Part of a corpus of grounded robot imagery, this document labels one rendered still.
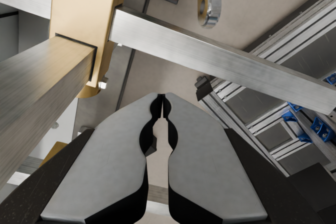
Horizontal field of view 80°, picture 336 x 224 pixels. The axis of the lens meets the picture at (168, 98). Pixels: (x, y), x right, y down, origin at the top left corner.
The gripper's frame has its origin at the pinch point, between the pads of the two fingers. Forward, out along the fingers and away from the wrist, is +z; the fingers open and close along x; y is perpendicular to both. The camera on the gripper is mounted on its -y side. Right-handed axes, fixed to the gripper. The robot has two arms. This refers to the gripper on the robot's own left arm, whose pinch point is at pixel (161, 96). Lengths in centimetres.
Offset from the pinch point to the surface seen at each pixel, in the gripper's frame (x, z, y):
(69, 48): -7.8, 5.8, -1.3
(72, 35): -8.2, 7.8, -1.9
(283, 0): 54, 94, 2
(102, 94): -12.7, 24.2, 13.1
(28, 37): -29.0, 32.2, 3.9
